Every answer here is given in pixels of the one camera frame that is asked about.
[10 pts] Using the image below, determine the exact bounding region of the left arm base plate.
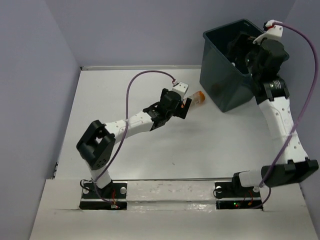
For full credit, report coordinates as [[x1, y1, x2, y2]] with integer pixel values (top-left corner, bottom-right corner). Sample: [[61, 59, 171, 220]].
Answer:
[[79, 179, 128, 211]]

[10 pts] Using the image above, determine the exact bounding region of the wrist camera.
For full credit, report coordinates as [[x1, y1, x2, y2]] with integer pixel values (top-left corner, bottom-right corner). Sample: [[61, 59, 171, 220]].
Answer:
[[253, 20, 283, 45], [171, 82, 189, 100]]

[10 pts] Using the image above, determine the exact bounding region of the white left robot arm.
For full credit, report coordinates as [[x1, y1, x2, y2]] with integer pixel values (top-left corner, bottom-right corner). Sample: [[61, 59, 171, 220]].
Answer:
[[76, 82, 192, 198]]

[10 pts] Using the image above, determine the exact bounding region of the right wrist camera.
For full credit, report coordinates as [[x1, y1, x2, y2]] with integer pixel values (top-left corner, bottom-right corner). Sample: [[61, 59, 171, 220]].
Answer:
[[253, 20, 283, 45]]

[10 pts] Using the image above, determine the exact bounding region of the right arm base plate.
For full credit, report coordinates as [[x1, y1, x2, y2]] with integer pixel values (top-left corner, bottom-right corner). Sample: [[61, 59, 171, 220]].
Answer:
[[212, 181, 263, 210]]

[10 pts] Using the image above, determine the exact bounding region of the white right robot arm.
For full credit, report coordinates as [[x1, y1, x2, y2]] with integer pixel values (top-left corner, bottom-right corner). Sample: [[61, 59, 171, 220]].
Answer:
[[227, 33, 319, 196]]

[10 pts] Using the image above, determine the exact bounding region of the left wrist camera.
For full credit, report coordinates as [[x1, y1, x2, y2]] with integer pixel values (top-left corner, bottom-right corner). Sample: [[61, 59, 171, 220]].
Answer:
[[171, 82, 189, 100]]

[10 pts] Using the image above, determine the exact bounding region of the orange label bottle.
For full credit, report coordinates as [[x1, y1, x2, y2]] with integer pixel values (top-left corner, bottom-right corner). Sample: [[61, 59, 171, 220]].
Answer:
[[183, 91, 206, 110]]

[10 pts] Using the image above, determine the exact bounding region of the dark green plastic bin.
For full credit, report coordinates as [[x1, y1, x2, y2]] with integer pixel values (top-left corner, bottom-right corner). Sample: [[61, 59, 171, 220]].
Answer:
[[199, 19, 265, 113]]

